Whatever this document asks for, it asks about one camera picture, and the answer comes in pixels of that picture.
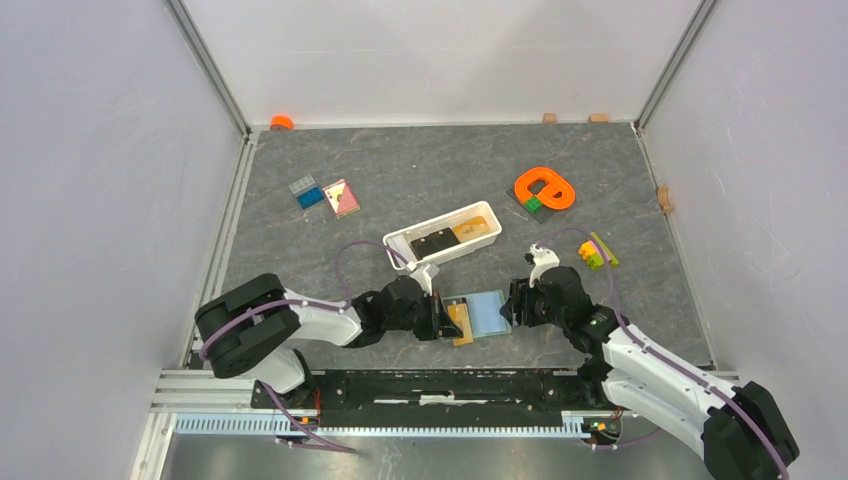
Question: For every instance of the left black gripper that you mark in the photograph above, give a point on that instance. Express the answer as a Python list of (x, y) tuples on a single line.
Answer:
[(439, 325)]

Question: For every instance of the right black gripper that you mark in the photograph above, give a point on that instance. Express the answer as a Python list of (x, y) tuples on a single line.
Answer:
[(520, 293)]

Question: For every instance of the gold card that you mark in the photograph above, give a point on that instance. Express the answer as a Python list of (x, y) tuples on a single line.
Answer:
[(460, 315)]

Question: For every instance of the green card holder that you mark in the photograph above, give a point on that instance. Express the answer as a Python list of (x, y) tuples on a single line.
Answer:
[(484, 312)]

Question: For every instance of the white rectangular tray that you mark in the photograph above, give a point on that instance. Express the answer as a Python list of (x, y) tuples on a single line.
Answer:
[(448, 220)]

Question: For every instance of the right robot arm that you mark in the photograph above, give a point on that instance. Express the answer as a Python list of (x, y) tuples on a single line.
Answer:
[(739, 432)]

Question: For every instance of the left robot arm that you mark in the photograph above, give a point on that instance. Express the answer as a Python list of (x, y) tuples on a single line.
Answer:
[(244, 330)]

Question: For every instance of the black card in tray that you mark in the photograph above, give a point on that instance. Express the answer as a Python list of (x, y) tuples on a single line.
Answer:
[(433, 243)]

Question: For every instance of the gold cards in tray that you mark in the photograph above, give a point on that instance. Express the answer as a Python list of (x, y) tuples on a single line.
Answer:
[(471, 229)]

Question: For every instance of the silver cards in tray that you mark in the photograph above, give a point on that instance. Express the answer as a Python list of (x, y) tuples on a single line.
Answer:
[(398, 244)]

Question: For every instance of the pink yellow green brick stack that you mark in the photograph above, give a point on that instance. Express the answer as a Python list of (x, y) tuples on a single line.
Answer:
[(596, 254)]

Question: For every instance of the green lego brick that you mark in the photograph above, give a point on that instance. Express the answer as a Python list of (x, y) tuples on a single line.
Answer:
[(533, 204)]

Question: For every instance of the orange curved track piece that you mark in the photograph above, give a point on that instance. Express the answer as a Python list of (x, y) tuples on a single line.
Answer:
[(550, 187)]

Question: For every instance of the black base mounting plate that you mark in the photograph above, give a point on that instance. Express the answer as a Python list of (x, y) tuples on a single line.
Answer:
[(534, 397)]

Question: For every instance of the curved wooden piece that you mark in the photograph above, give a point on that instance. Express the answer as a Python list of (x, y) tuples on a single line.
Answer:
[(664, 200)]

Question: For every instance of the pink wooden block puzzle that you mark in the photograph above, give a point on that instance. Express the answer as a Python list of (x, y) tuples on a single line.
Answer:
[(341, 198)]

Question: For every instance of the blue grey lego bricks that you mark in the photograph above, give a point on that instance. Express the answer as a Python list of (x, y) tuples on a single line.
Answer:
[(306, 192)]

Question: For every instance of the wooden block right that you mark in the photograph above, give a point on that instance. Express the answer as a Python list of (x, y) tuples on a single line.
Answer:
[(599, 118)]

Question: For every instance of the orange tape roll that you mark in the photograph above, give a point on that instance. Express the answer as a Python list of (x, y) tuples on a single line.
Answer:
[(281, 122)]

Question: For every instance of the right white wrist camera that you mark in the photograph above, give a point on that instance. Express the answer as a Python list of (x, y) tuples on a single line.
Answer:
[(541, 259)]

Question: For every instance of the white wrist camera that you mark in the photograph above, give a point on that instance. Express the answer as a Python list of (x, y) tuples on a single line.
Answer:
[(423, 273), (541, 259)]

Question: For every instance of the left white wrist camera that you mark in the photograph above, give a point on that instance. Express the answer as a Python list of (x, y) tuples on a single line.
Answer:
[(423, 273)]

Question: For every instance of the aluminium frame rail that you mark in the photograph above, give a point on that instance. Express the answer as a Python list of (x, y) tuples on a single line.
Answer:
[(205, 404)]

